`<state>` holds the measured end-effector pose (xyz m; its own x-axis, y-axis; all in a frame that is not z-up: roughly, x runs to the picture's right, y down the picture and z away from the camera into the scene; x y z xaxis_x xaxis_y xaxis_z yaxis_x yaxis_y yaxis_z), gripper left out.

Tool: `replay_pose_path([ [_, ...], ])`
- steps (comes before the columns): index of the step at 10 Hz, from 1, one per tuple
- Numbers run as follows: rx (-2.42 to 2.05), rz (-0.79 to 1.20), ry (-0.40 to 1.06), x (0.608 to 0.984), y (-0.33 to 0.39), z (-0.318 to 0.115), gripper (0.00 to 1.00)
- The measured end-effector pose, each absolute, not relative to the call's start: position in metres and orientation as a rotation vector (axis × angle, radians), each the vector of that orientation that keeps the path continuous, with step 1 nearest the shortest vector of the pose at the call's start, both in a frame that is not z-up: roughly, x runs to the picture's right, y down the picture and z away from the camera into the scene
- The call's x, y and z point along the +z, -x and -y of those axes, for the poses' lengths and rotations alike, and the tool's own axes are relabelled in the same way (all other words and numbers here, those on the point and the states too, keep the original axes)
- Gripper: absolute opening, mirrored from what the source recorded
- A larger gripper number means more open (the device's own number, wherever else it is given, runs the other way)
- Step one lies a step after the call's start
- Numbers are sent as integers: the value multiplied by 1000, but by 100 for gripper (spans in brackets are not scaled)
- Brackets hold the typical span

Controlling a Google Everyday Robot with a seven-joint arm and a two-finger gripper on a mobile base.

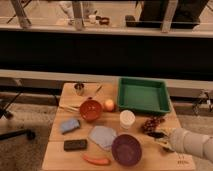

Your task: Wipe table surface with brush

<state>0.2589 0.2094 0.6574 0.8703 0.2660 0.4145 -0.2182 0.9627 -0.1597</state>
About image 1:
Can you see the small blue cloth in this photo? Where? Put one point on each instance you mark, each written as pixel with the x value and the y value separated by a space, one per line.
pixel 69 125

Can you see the white plastic cup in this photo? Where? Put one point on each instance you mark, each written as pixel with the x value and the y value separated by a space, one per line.
pixel 127 119

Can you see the green plastic tray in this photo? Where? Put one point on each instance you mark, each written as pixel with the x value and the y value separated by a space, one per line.
pixel 143 96

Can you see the light blue folded cloth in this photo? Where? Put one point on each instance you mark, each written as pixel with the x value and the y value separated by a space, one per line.
pixel 103 136

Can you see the purple bowl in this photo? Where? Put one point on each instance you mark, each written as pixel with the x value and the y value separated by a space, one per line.
pixel 126 150

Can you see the metal spoon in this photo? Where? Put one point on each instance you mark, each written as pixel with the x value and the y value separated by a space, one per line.
pixel 94 94

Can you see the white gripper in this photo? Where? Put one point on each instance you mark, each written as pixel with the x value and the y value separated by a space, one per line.
pixel 167 139

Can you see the bunch of red grapes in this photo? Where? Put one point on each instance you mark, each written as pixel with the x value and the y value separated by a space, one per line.
pixel 151 124

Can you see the black brush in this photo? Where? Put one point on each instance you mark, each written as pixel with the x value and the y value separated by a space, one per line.
pixel 156 135

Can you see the orange bowl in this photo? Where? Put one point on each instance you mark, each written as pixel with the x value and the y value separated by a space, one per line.
pixel 90 110

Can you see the small metal cup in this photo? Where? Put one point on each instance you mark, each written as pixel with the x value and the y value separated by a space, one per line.
pixel 79 88

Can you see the orange carrot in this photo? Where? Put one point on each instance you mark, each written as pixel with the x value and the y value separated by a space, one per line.
pixel 96 161

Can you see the black sponge block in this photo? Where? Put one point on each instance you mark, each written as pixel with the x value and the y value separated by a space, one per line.
pixel 72 145

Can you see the wooden utensil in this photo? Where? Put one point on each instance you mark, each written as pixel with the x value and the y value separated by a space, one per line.
pixel 70 108

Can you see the black tripod stand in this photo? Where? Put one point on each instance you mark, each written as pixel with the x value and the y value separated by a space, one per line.
pixel 13 129

